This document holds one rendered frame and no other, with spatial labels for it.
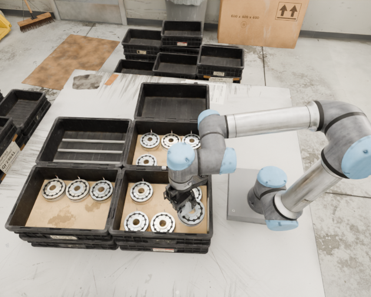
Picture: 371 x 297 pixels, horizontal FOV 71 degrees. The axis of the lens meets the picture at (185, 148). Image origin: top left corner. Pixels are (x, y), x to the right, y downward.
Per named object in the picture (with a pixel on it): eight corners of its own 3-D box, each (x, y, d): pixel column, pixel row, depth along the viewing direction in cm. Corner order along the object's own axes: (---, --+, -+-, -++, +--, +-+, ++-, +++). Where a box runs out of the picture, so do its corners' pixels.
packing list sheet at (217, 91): (226, 83, 189) (226, 82, 189) (225, 105, 175) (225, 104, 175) (181, 79, 191) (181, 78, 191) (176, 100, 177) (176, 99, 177)
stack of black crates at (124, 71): (160, 81, 278) (159, 62, 260) (155, 99, 260) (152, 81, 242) (123, 77, 281) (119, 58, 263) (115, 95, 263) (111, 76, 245)
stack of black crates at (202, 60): (236, 87, 272) (244, 48, 236) (235, 107, 254) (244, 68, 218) (198, 83, 275) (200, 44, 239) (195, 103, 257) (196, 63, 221)
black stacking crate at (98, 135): (135, 134, 144) (132, 119, 135) (126, 180, 126) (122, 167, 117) (65, 131, 145) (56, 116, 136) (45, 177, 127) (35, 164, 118)
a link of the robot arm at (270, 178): (276, 177, 121) (284, 160, 111) (285, 204, 113) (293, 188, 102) (251, 179, 121) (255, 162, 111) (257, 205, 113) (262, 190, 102)
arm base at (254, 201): (280, 190, 128) (285, 180, 120) (277, 218, 119) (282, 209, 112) (249, 182, 131) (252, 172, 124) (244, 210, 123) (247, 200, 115)
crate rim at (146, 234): (211, 172, 118) (211, 170, 116) (212, 240, 99) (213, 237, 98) (123, 170, 119) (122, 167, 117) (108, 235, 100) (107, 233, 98)
